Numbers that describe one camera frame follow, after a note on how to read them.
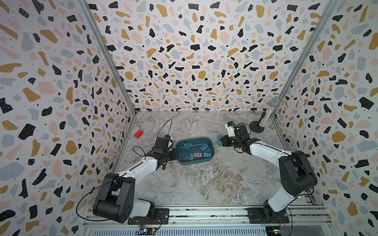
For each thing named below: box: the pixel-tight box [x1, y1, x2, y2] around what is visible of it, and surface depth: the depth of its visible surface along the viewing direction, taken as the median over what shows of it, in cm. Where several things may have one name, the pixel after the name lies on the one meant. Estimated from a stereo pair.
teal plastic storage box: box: [175, 136, 215, 165], surface depth 99 cm
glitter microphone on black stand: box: [249, 97, 280, 134], surface depth 100 cm
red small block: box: [133, 129, 144, 139], surface depth 108 cm
